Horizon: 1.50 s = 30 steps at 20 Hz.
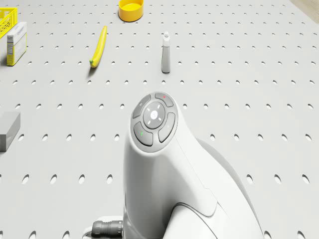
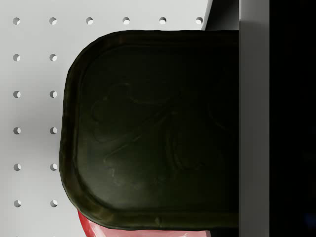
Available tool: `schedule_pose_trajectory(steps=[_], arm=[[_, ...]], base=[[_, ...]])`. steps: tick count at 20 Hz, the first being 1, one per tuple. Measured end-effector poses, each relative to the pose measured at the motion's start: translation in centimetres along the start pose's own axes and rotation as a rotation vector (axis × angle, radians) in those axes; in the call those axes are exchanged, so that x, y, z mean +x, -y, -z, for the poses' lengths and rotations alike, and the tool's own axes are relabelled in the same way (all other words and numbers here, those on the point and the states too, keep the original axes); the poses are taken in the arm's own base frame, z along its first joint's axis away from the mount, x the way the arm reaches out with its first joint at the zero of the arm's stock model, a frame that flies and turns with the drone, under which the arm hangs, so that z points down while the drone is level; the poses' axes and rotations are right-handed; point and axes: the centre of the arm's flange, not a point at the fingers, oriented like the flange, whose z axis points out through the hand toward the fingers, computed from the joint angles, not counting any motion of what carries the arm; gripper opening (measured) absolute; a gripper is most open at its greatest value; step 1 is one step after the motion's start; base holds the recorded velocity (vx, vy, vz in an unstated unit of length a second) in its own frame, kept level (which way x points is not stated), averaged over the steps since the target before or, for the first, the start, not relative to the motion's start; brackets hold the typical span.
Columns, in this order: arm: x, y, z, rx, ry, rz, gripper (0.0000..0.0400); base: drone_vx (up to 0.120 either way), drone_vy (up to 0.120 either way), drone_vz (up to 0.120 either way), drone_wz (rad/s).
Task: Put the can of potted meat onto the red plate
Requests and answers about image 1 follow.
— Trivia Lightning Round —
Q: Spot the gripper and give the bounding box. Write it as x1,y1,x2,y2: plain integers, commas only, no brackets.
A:
83,215,125,239

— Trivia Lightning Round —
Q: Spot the grey cube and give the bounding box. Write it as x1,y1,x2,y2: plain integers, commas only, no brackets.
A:
0,111,21,153

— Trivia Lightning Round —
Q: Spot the small white bottle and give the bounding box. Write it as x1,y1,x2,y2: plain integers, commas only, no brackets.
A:
160,30,172,74

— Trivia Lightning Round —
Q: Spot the banana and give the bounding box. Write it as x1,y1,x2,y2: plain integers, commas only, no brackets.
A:
89,25,108,69

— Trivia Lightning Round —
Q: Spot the white yellow flat-sided can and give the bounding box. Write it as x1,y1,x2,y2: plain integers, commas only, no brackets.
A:
6,21,28,67

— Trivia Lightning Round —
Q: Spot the yellow bowl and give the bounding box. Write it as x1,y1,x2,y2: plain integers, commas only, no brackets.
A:
118,0,145,23

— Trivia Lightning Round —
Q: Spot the yellow basket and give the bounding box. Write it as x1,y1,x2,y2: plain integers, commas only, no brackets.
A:
0,7,18,39

